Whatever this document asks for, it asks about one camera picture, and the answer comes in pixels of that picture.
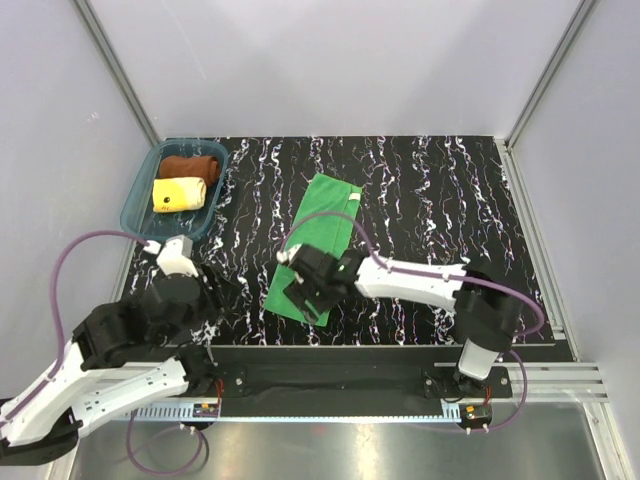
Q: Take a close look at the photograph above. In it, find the aluminium frame rail front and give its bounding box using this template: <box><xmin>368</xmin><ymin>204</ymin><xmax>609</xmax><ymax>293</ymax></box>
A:
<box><xmin>111</xmin><ymin>364</ymin><xmax>607</xmax><ymax>429</ymax></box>

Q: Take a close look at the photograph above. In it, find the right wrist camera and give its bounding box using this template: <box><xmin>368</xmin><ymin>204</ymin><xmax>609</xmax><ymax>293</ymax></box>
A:
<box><xmin>276</xmin><ymin>244</ymin><xmax>302</xmax><ymax>265</ymax></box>

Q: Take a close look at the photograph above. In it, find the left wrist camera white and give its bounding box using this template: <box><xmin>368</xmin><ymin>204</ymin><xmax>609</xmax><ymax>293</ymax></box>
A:
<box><xmin>143</xmin><ymin>235</ymin><xmax>200</xmax><ymax>278</ymax></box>

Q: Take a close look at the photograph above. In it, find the teal transparent plastic bin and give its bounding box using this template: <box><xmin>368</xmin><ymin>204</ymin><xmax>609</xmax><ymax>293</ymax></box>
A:
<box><xmin>120</xmin><ymin>138</ymin><xmax>229</xmax><ymax>242</ymax></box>

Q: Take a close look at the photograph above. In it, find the aluminium frame post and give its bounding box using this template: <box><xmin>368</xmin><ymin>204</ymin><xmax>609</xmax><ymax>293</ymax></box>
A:
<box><xmin>504</xmin><ymin>0</ymin><xmax>599</xmax><ymax>151</ymax></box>
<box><xmin>70</xmin><ymin>0</ymin><xmax>161</xmax><ymax>146</ymax></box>

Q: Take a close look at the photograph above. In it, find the right aluminium frame post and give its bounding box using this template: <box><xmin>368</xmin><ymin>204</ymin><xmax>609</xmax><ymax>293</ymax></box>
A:
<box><xmin>504</xmin><ymin>0</ymin><xmax>599</xmax><ymax>151</ymax></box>

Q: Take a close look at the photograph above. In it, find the yellow towel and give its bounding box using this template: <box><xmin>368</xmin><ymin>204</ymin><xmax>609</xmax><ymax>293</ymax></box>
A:
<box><xmin>152</xmin><ymin>177</ymin><xmax>207</xmax><ymax>214</ymax></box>

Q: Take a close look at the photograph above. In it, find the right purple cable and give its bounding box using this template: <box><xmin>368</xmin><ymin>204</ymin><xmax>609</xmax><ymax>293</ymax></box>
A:
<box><xmin>279</xmin><ymin>211</ymin><xmax>546</xmax><ymax>432</ymax></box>

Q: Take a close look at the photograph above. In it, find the left aluminium frame post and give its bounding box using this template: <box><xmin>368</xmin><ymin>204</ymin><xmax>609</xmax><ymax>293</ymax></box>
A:
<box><xmin>70</xmin><ymin>0</ymin><xmax>161</xmax><ymax>146</ymax></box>

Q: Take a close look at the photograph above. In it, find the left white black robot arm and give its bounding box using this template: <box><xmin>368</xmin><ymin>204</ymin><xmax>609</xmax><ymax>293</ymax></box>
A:
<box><xmin>1</xmin><ymin>267</ymin><xmax>239</xmax><ymax>466</ymax></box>

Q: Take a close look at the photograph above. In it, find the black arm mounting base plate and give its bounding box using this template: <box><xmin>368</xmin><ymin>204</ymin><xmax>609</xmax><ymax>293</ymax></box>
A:
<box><xmin>157</xmin><ymin>343</ymin><xmax>516</xmax><ymax>401</ymax></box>

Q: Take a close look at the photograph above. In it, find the green towel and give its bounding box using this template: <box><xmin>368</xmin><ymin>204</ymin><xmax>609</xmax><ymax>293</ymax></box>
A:
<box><xmin>264</xmin><ymin>174</ymin><xmax>362</xmax><ymax>323</ymax></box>

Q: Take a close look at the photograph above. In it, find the brown towel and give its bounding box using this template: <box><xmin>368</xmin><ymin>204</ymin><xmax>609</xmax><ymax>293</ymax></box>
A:
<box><xmin>158</xmin><ymin>155</ymin><xmax>221</xmax><ymax>186</ymax></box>

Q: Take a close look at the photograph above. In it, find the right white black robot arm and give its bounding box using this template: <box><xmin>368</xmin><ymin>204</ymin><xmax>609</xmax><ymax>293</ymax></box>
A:
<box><xmin>277</xmin><ymin>244</ymin><xmax>544</xmax><ymax>397</ymax></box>

